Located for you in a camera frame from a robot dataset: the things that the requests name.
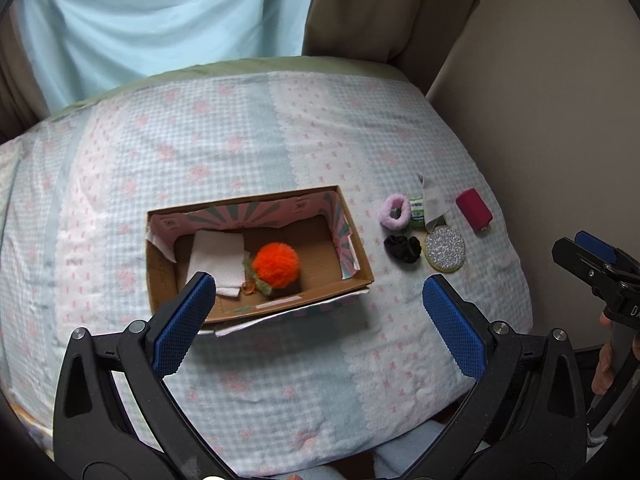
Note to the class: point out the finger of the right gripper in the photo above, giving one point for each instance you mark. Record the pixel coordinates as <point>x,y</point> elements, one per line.
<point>574,259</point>
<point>595,246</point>

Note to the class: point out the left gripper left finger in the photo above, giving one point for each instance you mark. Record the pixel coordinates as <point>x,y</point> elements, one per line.
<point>114,417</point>

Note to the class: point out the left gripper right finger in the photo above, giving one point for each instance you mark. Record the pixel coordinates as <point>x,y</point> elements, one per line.
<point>525,415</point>

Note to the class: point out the magenta pouch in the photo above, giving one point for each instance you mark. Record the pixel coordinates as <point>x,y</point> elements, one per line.
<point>474,209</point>

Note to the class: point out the round silver glitter sponge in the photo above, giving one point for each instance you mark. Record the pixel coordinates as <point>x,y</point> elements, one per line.
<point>444,249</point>

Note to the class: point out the grey cloth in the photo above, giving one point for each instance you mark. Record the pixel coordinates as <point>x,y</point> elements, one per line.
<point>430,189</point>

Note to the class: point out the green wet wipes pack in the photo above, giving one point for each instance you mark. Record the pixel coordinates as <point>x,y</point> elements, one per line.
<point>420,212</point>

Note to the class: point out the white cloth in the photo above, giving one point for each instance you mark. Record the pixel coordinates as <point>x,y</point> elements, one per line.
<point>221,255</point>

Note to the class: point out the black velvet scrunchie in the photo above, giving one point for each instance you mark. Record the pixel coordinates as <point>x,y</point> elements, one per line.
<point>405,249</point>

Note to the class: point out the pink fluffy scrunchie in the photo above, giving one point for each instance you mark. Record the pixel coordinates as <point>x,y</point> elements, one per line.
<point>395,212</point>

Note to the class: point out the orange pompom keychain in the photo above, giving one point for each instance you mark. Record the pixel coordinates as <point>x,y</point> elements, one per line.
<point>275,267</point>

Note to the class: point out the cardboard box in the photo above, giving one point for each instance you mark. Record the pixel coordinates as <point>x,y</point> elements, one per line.
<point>316,222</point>

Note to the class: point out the person's right hand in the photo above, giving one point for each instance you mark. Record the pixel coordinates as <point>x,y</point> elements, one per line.
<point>604,374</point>

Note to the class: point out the checked floral bed sheet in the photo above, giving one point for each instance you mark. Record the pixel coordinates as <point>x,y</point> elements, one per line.
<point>281,396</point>

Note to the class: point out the brown right curtain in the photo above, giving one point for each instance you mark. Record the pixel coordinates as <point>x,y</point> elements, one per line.
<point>415,36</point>

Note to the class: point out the brown curtain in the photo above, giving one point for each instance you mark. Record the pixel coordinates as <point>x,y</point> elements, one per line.
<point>415,36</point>
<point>22,102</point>

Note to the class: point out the brown left curtain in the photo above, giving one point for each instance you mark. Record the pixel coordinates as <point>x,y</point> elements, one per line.
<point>22,102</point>

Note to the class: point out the light blue hanging cloth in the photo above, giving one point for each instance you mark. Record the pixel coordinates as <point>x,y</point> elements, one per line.
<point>79,48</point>

